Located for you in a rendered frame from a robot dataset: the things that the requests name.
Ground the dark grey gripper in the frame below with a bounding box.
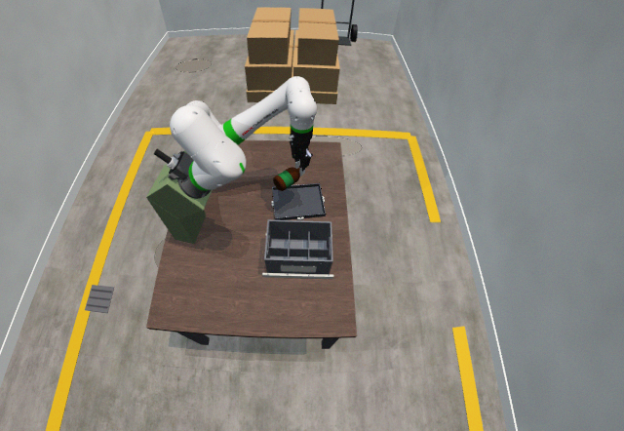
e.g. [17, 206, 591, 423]
[290, 140, 313, 176]

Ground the orange bottle with green base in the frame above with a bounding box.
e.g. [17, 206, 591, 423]
[273, 168, 300, 191]

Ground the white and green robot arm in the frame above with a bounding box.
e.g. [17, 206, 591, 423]
[154, 76, 317, 199]

